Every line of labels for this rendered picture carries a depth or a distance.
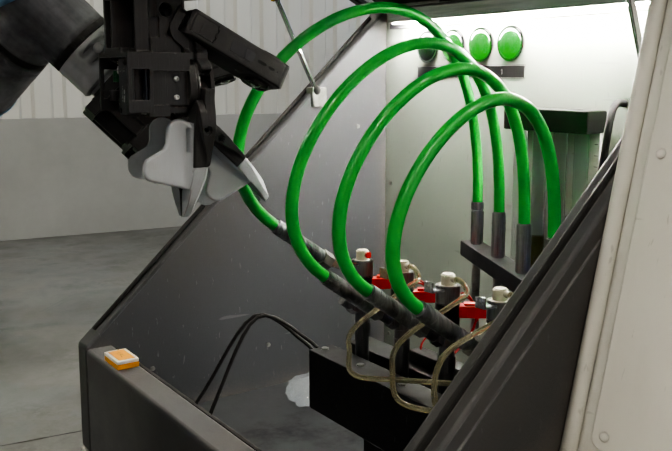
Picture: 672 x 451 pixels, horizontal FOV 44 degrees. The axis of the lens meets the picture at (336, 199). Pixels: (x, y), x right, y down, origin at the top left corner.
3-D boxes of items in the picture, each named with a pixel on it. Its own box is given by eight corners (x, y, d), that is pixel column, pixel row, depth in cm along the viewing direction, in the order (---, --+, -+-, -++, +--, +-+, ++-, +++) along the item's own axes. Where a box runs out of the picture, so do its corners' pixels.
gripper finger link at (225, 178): (239, 229, 94) (177, 174, 93) (273, 191, 96) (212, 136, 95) (244, 225, 91) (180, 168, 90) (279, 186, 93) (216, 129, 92)
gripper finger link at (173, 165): (136, 221, 76) (133, 119, 75) (196, 215, 80) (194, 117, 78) (150, 225, 74) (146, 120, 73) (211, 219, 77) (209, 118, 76)
